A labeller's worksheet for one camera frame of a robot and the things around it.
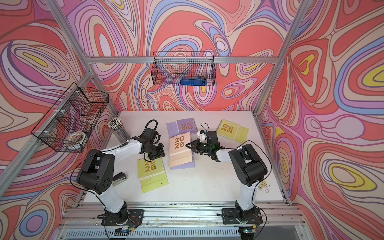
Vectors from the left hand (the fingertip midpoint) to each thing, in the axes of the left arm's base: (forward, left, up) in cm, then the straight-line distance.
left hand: (167, 154), depth 92 cm
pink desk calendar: (+1, -8, +4) cm, 9 cm away
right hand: (+2, -12, +4) cm, 13 cm away
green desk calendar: (-12, +8, -3) cm, 15 cm away
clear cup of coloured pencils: (+12, +30, +15) cm, 36 cm away
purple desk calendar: (-8, -14, +2) cm, 16 cm away
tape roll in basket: (-5, +39, +25) cm, 47 cm away
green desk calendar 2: (+20, -47, -3) cm, 52 cm away
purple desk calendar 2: (+24, -7, -1) cm, 25 cm away
